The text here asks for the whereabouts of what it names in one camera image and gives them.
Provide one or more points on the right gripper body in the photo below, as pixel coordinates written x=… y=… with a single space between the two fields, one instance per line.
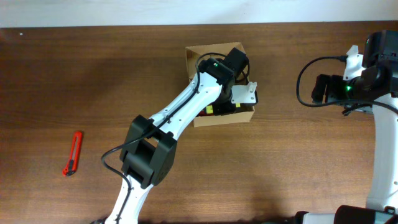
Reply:
x=337 y=89

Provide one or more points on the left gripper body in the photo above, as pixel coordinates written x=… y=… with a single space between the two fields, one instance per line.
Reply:
x=224 y=104

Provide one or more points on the yellow highlighter pen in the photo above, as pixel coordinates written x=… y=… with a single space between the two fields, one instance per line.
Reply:
x=209 y=109

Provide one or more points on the red black stapler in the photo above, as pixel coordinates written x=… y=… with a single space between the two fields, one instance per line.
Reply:
x=202 y=113

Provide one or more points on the red utility knife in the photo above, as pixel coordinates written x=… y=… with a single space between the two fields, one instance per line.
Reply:
x=72 y=164

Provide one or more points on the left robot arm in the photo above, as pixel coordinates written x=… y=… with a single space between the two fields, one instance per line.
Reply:
x=148 y=153

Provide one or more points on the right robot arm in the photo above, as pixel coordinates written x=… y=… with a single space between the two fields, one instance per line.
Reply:
x=368 y=85

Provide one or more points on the brown cardboard box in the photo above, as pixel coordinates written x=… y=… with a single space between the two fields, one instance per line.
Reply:
x=192 y=54

